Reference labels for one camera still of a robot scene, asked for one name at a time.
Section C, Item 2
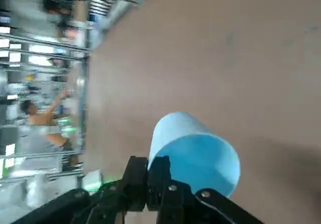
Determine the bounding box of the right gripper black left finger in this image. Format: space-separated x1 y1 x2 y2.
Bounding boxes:
10 155 149 224

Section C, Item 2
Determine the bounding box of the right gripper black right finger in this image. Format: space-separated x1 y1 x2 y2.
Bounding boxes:
147 156 264 224

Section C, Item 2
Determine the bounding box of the blue plastic cup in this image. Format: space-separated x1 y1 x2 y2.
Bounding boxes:
147 111 241 199

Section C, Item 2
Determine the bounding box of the person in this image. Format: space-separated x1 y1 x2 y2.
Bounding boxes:
19 88 85 172
41 0 85 44

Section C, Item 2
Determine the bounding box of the metal shelving rack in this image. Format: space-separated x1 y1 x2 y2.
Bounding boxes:
0 0 91 184

